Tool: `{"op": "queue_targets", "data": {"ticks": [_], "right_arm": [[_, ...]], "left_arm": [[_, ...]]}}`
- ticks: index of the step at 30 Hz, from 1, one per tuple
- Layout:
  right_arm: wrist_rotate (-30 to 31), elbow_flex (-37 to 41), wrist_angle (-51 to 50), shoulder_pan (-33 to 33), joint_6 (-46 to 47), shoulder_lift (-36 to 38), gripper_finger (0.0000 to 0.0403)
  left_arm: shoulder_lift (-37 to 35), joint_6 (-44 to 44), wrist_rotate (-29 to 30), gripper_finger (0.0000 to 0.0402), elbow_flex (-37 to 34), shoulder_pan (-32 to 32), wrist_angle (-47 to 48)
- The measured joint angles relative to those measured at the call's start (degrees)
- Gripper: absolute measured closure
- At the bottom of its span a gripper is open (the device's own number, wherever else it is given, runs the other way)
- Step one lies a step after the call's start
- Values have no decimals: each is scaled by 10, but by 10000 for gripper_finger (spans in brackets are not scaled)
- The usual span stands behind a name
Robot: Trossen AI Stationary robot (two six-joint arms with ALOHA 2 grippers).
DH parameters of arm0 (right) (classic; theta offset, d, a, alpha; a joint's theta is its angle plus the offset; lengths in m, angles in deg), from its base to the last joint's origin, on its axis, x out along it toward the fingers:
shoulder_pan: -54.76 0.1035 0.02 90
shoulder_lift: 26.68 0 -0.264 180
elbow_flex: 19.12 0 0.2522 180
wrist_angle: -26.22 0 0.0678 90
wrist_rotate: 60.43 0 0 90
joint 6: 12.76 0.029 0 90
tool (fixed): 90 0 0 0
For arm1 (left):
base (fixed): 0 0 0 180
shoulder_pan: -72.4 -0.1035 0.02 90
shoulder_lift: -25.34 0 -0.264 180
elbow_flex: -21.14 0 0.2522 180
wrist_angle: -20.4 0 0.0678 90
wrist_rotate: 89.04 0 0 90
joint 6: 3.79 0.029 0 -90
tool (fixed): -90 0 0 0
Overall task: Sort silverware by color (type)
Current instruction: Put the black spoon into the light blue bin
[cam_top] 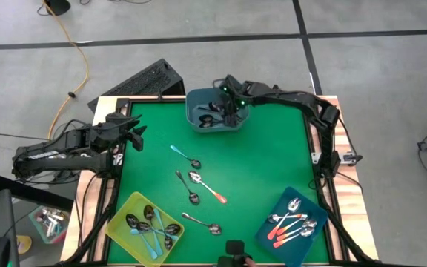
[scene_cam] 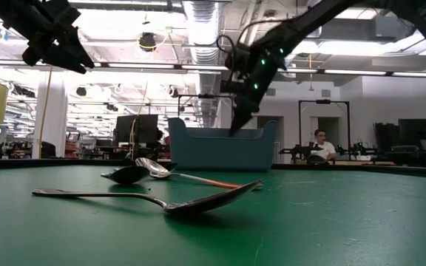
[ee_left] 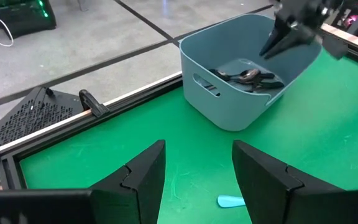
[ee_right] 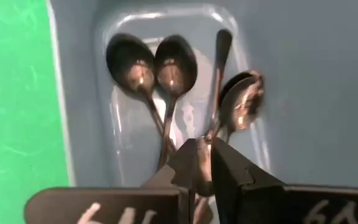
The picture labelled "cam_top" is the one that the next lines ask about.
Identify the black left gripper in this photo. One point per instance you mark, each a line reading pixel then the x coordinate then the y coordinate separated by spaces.
pixel 124 131

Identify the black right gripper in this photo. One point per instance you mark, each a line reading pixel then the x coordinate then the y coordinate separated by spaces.
pixel 232 97

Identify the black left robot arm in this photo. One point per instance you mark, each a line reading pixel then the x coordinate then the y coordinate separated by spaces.
pixel 69 163

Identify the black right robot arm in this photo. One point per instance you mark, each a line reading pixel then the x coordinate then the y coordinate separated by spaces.
pixel 291 98

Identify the grey-blue plastic bin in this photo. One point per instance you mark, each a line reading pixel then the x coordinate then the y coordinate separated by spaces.
pixel 195 100

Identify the black table clamp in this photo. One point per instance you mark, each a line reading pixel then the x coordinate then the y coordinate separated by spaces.
pixel 158 97

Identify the green table mat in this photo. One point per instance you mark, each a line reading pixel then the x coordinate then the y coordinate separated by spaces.
pixel 254 167

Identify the black perforated computer case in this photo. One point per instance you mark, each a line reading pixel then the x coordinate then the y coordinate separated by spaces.
pixel 150 79

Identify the yellow-green plastic tray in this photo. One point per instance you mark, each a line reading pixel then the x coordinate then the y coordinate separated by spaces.
pixel 121 230

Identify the black desk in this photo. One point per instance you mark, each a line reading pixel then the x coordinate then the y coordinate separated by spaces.
pixel 32 191

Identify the teal bin with small items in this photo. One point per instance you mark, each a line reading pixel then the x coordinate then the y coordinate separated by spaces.
pixel 50 222

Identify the grey usb hub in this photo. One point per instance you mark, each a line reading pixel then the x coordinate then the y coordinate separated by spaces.
pixel 350 158

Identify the black handheld device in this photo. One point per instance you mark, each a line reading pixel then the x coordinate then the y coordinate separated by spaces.
pixel 230 261

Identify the person's hand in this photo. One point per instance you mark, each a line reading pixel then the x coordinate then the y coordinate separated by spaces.
pixel 251 262

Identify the blue plastic tray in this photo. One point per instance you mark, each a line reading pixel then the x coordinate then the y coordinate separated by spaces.
pixel 295 256

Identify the black round stand base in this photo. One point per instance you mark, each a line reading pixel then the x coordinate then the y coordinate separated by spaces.
pixel 58 5

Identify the yellow tape roll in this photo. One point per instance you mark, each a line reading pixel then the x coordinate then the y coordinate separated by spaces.
pixel 24 244

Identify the white metal bracket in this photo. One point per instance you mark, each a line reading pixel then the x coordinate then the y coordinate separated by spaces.
pixel 314 158
pixel 117 159

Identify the small black camera box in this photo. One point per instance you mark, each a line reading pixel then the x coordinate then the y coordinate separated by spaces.
pixel 234 247

